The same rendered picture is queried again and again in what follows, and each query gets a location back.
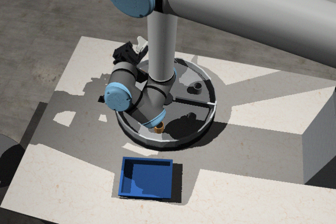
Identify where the grey round turntable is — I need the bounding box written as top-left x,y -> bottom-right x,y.
116,57 -> 217,152

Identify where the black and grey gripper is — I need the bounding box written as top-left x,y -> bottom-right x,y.
113,36 -> 148,66

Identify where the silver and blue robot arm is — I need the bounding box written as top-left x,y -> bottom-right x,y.
104,0 -> 336,129

